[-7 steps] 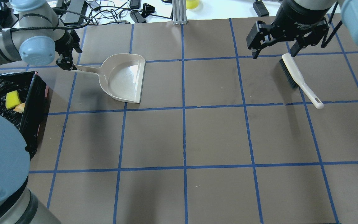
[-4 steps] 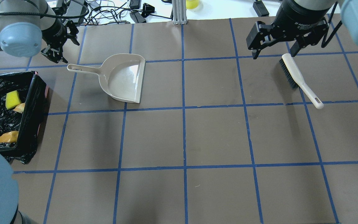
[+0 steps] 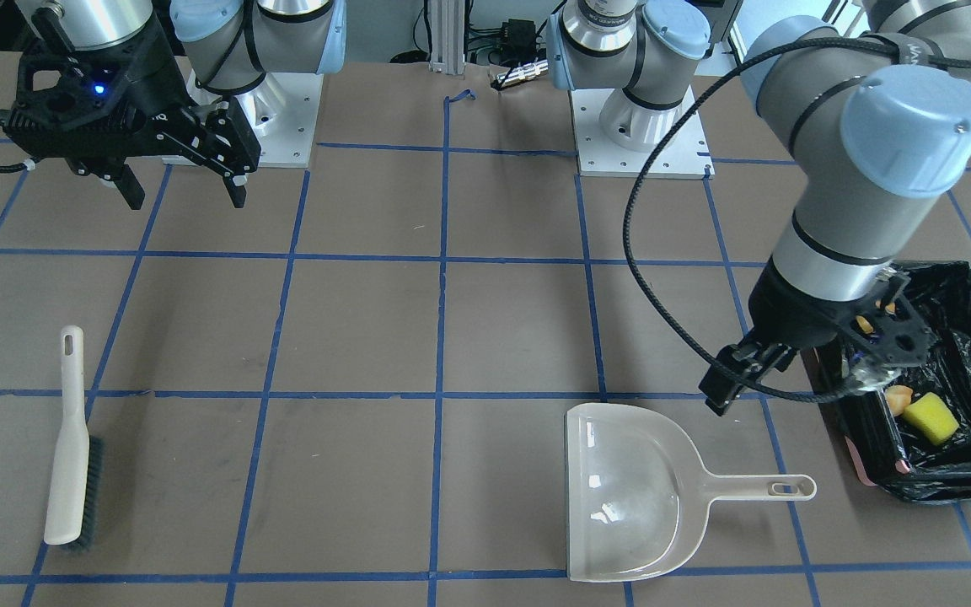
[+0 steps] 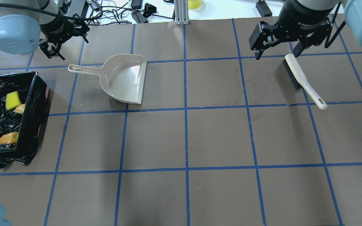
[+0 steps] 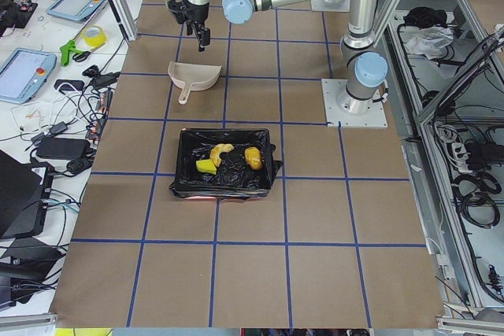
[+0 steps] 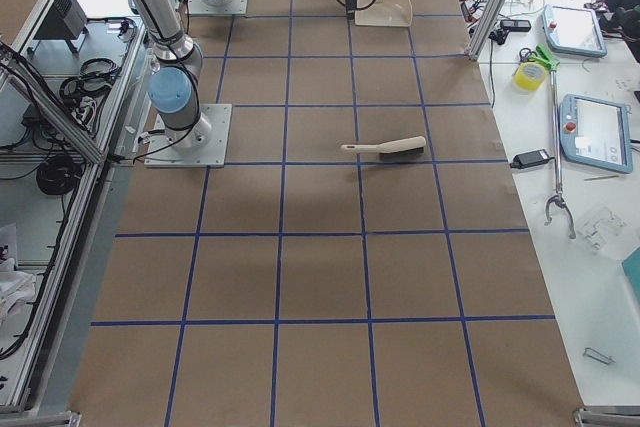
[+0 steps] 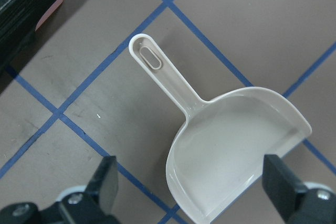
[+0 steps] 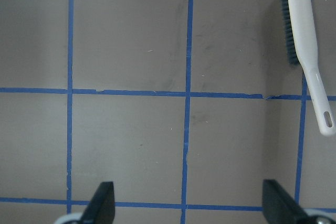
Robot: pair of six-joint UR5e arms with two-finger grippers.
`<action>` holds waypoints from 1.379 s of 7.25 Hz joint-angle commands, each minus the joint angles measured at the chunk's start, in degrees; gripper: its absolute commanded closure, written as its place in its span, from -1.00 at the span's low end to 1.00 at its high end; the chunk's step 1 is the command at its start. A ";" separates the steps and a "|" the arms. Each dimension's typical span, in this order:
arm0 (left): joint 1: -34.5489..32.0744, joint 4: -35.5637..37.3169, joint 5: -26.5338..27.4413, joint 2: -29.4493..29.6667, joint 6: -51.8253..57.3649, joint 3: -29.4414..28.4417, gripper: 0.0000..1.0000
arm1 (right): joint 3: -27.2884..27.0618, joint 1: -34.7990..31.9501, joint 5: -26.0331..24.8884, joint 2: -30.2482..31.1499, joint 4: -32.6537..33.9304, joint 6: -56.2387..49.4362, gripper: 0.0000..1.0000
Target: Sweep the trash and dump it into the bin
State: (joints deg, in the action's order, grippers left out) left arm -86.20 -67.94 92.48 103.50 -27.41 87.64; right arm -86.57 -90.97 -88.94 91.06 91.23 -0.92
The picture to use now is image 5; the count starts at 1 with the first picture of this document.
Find beige plastic dustpan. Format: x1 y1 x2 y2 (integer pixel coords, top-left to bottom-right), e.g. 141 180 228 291
168 61 222 105

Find yellow tape roll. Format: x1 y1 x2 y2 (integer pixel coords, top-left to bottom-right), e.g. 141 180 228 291
81 25 107 48

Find yellow potato-like lump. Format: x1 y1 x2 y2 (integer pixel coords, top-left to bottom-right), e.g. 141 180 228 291
244 146 263 171

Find yellow green sponge piece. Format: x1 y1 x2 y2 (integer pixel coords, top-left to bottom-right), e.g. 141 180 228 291
195 159 217 175

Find crumpled white cloth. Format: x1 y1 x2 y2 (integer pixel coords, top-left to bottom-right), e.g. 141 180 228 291
405 26 454 60

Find blue teach pendant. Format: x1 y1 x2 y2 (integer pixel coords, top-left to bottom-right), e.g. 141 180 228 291
46 0 105 21
1 48 57 104

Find black scissors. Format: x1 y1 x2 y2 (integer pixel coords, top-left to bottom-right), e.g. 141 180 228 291
72 50 92 62

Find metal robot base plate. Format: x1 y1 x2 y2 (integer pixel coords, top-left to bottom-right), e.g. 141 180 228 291
321 79 387 129

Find blue teach pendant near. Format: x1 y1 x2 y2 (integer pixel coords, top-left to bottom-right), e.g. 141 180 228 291
1 48 57 104

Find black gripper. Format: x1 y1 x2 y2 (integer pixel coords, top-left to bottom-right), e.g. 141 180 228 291
166 0 211 51

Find black lined trash bin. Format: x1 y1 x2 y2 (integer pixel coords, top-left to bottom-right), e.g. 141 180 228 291
169 128 283 199

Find blue teach pendant far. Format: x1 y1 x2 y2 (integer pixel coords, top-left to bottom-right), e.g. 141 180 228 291
46 0 105 21

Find pale curved peel piece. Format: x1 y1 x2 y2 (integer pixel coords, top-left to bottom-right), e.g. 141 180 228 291
209 143 234 168

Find black power brick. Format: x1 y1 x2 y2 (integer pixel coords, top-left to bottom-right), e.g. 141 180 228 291
35 138 91 160

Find black laptop device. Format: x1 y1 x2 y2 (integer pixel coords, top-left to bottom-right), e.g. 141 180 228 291
1 152 54 239

